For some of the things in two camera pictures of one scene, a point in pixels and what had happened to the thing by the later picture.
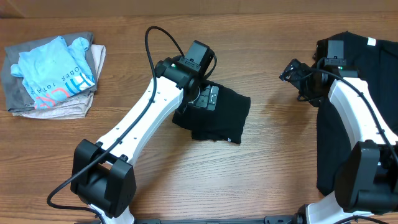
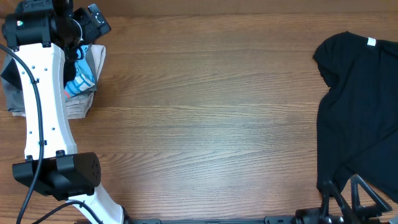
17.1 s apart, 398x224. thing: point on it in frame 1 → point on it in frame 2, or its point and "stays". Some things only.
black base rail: (279, 219) stays
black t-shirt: (224, 123) → (12, 75)
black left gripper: (207, 96) → (82, 17)
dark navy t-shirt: (375, 62) stays
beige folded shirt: (74, 107) stays
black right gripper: (313, 98) → (362, 210)
